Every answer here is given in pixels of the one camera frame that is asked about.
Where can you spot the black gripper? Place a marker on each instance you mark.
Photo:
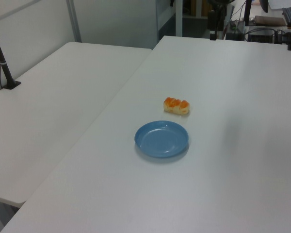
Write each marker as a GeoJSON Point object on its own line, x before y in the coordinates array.
{"type": "Point", "coordinates": [212, 21]}

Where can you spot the dark robot arm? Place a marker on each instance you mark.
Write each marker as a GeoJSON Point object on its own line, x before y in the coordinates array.
{"type": "Point", "coordinates": [222, 17]}

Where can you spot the orange glazed bread roll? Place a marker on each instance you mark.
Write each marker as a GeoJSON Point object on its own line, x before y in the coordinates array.
{"type": "Point", "coordinates": [176, 106]}

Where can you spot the blue round plate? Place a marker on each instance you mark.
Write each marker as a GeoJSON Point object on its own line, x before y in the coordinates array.
{"type": "Point", "coordinates": [162, 139]}

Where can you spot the black control box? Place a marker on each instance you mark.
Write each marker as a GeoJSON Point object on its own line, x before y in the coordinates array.
{"type": "Point", "coordinates": [233, 36]}

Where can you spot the small device with green connector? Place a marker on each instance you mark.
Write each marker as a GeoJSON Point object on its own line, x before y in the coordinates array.
{"type": "Point", "coordinates": [236, 26]}

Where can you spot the grey metal table leg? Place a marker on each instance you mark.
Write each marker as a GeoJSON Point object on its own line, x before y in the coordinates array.
{"type": "Point", "coordinates": [178, 17]}

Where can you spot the black electronics box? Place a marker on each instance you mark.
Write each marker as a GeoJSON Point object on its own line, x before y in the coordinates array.
{"type": "Point", "coordinates": [260, 37]}

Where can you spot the white cabinet panel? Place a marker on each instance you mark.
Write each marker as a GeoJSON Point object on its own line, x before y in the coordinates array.
{"type": "Point", "coordinates": [165, 18]}

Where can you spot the brown pouch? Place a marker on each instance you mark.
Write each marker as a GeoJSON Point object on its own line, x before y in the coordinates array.
{"type": "Point", "coordinates": [269, 20]}

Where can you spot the black monitor stand post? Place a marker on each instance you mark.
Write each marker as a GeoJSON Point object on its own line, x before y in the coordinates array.
{"type": "Point", "coordinates": [247, 12]}

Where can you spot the grey partition frame post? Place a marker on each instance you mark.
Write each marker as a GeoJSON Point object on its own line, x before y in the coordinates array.
{"type": "Point", "coordinates": [74, 20]}

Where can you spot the black camera stand pole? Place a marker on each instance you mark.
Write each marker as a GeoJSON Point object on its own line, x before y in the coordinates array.
{"type": "Point", "coordinates": [1, 58]}

